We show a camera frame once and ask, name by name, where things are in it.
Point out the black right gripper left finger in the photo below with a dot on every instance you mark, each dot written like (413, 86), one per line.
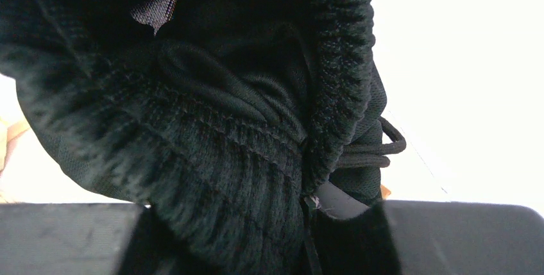
(73, 239)

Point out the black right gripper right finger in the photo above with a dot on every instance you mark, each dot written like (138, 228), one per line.
(465, 238)

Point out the black shorts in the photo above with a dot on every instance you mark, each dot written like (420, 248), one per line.
(225, 116)

